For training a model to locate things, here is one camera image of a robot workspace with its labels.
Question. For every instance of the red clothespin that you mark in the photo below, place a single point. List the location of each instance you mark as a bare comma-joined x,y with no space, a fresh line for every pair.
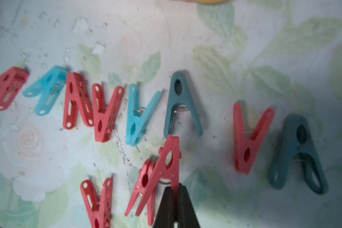
166,167
98,208
246,149
77,101
139,189
11,82
105,117

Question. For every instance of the light blue clothespin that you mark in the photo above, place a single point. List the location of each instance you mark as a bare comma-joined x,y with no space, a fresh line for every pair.
137,122

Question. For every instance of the yellow storage box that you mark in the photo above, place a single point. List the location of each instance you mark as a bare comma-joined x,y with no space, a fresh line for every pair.
211,1

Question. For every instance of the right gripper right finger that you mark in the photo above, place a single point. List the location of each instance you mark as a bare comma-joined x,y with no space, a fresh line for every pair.
186,214

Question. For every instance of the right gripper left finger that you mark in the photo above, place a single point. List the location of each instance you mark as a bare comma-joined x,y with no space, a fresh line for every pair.
165,217

